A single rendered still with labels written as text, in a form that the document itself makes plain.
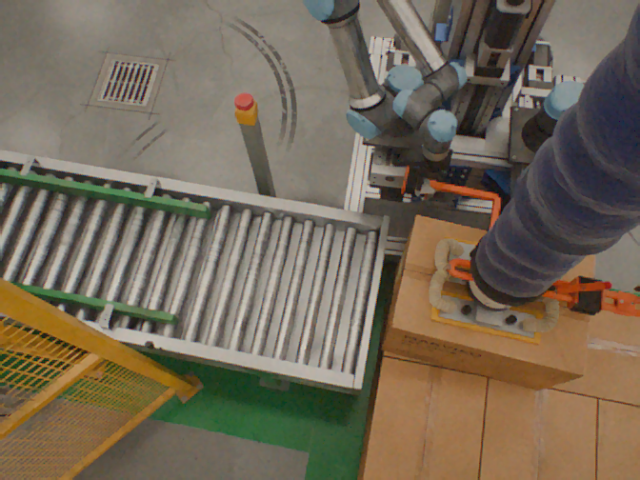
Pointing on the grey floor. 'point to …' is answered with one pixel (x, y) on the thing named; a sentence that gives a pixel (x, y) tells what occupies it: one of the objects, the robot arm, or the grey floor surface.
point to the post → (249, 124)
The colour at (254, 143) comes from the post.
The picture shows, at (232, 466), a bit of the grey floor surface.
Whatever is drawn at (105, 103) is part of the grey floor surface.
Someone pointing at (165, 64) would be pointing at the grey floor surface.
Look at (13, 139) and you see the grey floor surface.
